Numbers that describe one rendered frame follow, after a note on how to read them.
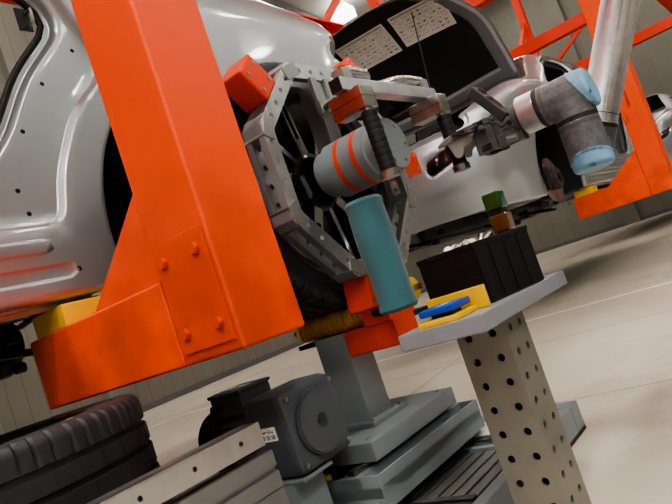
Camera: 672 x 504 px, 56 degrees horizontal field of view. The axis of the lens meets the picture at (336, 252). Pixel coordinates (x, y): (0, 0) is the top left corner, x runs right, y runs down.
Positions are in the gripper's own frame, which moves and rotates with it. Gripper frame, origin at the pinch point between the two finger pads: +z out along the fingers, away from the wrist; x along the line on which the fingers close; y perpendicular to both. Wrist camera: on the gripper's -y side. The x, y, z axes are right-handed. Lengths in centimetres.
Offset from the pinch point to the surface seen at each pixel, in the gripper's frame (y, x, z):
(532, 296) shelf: 40, -31, -21
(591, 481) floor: 83, -13, -11
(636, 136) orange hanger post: -12, 344, 22
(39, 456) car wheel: 36, -103, 29
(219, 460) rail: 47, -81, 18
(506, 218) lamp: 23.6, -14.1, -14.0
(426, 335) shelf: 39, -54, -9
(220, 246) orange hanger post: 14, -74, 10
